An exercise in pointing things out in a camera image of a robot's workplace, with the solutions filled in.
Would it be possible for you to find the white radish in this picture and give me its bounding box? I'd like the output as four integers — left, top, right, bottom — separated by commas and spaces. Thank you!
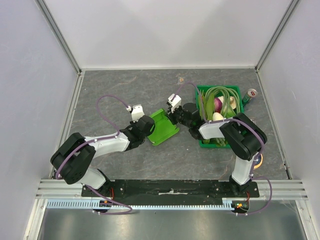
212, 112, 225, 123

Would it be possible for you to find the green paper box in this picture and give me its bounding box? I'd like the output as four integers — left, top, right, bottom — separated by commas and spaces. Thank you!
147, 108, 180, 146

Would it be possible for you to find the green plastic crate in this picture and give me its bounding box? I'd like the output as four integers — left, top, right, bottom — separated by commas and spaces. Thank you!
194, 84, 247, 149

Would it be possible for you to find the yellow masking tape roll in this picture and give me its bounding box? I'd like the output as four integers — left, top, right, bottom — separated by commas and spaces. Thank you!
253, 154, 263, 170

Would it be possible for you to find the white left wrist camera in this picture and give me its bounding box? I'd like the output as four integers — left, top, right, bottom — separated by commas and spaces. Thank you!
126, 104, 145, 123

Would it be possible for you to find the green red drink can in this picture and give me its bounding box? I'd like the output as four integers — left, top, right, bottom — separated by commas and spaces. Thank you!
242, 88, 258, 106

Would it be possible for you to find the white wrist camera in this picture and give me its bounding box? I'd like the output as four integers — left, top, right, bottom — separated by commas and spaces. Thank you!
168, 93, 182, 113
126, 104, 145, 123

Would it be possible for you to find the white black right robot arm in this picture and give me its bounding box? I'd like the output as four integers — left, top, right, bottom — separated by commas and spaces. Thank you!
167, 101, 268, 197

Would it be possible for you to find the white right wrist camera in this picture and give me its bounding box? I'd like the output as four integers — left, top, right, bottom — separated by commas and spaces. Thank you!
168, 93, 182, 113

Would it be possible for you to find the green long beans bundle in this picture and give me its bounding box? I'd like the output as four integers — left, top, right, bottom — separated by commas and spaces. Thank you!
199, 86, 244, 147

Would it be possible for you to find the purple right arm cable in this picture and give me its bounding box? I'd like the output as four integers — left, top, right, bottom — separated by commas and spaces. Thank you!
175, 81, 273, 217

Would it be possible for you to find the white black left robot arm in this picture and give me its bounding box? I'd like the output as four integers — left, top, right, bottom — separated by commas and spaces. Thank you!
50, 115, 155, 197

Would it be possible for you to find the purple onion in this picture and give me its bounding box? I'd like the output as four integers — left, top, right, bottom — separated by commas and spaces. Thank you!
213, 97, 223, 113

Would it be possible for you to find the light blue cable duct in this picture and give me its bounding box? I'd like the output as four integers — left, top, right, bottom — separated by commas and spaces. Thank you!
46, 198, 236, 211

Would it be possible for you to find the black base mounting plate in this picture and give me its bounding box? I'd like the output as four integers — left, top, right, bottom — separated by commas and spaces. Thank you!
97, 179, 260, 206

